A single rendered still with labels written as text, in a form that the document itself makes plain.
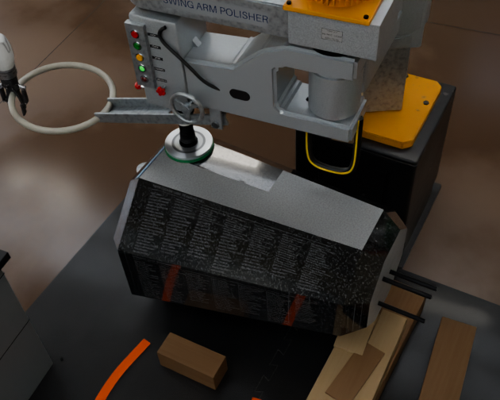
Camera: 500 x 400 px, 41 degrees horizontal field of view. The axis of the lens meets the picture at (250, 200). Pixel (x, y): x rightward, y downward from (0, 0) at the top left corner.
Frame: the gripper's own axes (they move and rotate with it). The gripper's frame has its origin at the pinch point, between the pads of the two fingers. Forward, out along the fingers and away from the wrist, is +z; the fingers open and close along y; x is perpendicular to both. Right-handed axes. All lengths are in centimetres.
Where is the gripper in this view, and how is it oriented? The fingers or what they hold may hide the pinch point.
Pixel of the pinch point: (17, 108)
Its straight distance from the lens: 340.1
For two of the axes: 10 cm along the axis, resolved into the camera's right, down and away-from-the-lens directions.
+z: -0.3, 6.3, 7.7
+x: 1.4, -7.7, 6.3
